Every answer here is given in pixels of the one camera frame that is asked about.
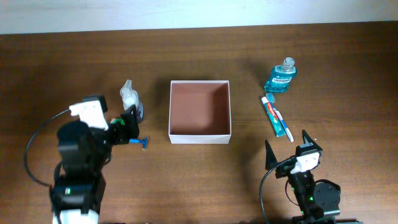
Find green soap box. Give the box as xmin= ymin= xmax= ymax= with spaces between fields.
xmin=110 ymin=118 xmax=125 ymax=126

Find green toothpaste tube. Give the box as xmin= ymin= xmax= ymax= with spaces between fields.
xmin=261 ymin=96 xmax=286 ymax=137

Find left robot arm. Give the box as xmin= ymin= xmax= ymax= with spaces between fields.
xmin=49 ymin=105 xmax=139 ymax=223

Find blue disposable razor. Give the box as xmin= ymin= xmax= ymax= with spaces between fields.
xmin=129 ymin=137 xmax=149 ymax=149

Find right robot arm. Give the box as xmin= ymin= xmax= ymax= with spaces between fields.
xmin=259 ymin=130 xmax=359 ymax=224

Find blue mouthwash bottle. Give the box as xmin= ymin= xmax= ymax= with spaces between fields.
xmin=264 ymin=57 xmax=297 ymax=93

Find white open cardboard box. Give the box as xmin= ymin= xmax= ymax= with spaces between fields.
xmin=168 ymin=80 xmax=232 ymax=144

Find clear spray bottle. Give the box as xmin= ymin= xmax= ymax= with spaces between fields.
xmin=120 ymin=80 xmax=144 ymax=123

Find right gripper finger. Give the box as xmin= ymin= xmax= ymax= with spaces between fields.
xmin=302 ymin=129 xmax=317 ymax=146
xmin=265 ymin=140 xmax=278 ymax=170

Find blue white toothbrush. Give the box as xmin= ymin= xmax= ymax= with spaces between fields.
xmin=266 ymin=93 xmax=294 ymax=142

